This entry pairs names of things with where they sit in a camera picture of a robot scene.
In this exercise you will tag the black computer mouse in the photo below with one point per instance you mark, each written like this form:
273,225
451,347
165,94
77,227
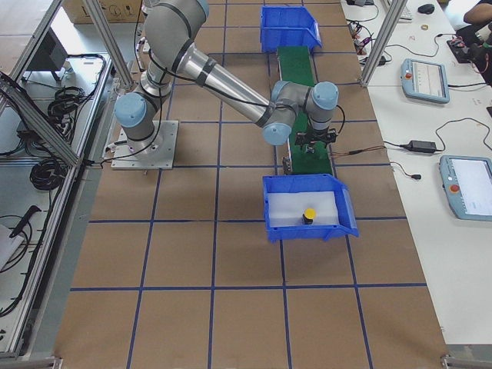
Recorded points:
426,9

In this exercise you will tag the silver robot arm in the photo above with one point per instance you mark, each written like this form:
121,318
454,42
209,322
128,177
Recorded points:
170,29

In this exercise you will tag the blue left plastic bin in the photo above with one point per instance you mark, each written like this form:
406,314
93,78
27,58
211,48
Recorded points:
283,26

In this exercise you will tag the black power brick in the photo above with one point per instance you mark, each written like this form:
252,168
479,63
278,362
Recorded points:
428,147

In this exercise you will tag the white foam pad right bin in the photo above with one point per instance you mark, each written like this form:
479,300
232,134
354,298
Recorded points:
286,209

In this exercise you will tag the yellow push button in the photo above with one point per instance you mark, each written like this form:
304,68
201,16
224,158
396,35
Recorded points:
308,216

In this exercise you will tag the grey teach pendant far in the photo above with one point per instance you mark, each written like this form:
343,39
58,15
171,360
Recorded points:
425,81

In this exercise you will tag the blue right plastic bin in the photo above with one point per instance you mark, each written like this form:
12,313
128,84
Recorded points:
312,183

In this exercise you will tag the grey teach pendant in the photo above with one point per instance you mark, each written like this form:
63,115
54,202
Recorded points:
467,186
425,81

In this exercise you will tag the green conveyor belt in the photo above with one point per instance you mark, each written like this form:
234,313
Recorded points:
295,65

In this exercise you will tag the aluminium frame rail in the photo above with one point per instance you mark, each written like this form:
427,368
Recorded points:
29,111

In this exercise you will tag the aluminium profile post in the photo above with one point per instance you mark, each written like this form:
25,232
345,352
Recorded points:
389,23

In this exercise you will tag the grey teach pendant near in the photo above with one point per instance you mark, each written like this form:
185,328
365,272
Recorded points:
467,186

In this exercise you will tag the blue plastic bin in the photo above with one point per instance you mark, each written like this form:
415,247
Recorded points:
312,183
283,26

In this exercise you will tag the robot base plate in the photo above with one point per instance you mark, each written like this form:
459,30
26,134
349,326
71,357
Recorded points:
161,153

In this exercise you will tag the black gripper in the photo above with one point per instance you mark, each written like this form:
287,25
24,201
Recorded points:
318,134

